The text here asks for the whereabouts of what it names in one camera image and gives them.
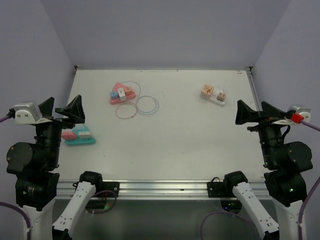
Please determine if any blue plug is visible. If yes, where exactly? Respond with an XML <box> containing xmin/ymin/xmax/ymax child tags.
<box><xmin>109</xmin><ymin>91</ymin><xmax>119</xmax><ymax>100</ymax></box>

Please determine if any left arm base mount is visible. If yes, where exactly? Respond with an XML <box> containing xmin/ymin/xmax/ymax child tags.
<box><xmin>101</xmin><ymin>181</ymin><xmax>120</xmax><ymax>197</ymax></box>

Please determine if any aluminium front rail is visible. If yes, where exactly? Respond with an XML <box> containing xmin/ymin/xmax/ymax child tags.
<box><xmin>56</xmin><ymin>180</ymin><xmax>271</xmax><ymax>201</ymax></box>

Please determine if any pink triangular power strip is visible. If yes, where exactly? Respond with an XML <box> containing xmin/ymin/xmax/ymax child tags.
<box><xmin>109</xmin><ymin>82</ymin><xmax>136</xmax><ymax>105</ymax></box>

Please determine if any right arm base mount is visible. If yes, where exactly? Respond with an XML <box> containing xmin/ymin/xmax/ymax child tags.
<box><xmin>206</xmin><ymin>177</ymin><xmax>227</xmax><ymax>198</ymax></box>

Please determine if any pink plug adapter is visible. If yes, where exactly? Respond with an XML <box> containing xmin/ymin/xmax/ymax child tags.
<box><xmin>61</xmin><ymin>131</ymin><xmax>77</xmax><ymax>141</ymax></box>

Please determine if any teal triangular power strip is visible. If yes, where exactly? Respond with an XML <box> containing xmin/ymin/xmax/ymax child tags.
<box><xmin>62</xmin><ymin>124</ymin><xmax>96</xmax><ymax>146</ymax></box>

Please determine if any orange plug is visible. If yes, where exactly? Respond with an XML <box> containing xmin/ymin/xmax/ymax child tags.
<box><xmin>124</xmin><ymin>86</ymin><xmax>134</xmax><ymax>96</ymax></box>

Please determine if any beige cube socket adapter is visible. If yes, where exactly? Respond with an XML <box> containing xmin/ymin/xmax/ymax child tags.
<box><xmin>200</xmin><ymin>84</ymin><xmax>214</xmax><ymax>99</ymax></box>

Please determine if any white plug adapter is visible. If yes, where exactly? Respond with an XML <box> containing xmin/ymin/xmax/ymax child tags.
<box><xmin>77</xmin><ymin>131</ymin><xmax>93</xmax><ymax>139</ymax></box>

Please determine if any white triangular power strip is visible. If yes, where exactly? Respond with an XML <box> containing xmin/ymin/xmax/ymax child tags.
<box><xmin>202</xmin><ymin>86</ymin><xmax>226</xmax><ymax>107</ymax></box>

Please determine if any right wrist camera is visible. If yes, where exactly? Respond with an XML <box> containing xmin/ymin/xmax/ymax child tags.
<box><xmin>273</xmin><ymin>104</ymin><xmax>311</xmax><ymax>126</ymax></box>

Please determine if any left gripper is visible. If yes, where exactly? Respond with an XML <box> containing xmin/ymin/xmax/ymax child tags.
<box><xmin>34</xmin><ymin>93</ymin><xmax>84</xmax><ymax>167</ymax></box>

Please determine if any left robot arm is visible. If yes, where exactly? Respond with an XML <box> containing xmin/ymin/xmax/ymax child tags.
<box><xmin>6</xmin><ymin>95</ymin><xmax>104</xmax><ymax>240</ymax></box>

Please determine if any blue charging cable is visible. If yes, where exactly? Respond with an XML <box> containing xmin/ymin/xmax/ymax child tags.
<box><xmin>121</xmin><ymin>80</ymin><xmax>160</xmax><ymax>116</ymax></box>

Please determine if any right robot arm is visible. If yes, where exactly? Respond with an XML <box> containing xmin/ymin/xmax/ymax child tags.
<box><xmin>222</xmin><ymin>100</ymin><xmax>313</xmax><ymax>240</ymax></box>

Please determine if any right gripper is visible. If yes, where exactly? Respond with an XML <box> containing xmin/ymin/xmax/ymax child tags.
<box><xmin>235</xmin><ymin>98</ymin><xmax>290</xmax><ymax>165</ymax></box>

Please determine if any white charger plug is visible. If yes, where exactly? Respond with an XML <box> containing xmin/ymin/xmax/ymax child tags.
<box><xmin>117</xmin><ymin>87</ymin><xmax>127</xmax><ymax>102</ymax></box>

